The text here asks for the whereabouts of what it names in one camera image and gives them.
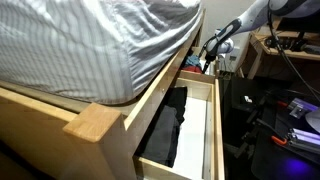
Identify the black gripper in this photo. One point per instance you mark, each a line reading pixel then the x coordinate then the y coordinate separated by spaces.
pixel 208 60

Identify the red shirt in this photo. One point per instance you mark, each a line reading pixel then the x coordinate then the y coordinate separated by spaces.
pixel 194 69

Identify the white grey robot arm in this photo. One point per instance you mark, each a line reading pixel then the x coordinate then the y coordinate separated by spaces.
pixel 254 17

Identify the wooden right drawer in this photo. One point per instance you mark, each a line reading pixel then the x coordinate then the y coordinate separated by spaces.
pixel 207 77

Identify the wooden drawer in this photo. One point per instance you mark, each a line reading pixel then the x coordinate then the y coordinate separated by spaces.
pixel 200 146
pixel 207 77

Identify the wooden left drawer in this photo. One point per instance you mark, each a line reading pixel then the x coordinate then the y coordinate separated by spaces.
pixel 200 146

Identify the light blue garment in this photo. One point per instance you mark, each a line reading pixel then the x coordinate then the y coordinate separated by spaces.
pixel 193 60

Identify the wooden desk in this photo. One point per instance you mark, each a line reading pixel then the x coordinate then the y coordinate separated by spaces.
pixel 256 42

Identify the black folded garment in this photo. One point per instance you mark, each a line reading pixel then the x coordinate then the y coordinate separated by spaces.
pixel 175 108

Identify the black monitor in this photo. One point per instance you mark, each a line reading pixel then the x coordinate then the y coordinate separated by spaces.
pixel 309 24

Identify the grey folded garment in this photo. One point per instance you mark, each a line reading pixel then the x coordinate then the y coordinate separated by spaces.
pixel 161 140

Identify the grey striped mattress sheet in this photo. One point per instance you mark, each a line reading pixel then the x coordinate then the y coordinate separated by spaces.
pixel 103 51

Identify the white wall outlet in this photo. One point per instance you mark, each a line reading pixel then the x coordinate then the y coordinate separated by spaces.
pixel 234 54

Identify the orange handled clamp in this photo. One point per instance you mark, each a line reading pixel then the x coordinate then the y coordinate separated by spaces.
pixel 279 140

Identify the silver aluminium rail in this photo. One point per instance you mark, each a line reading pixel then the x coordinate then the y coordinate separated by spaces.
pixel 304 140

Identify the wooden bed frame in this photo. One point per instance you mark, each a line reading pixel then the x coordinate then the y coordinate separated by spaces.
pixel 69 139

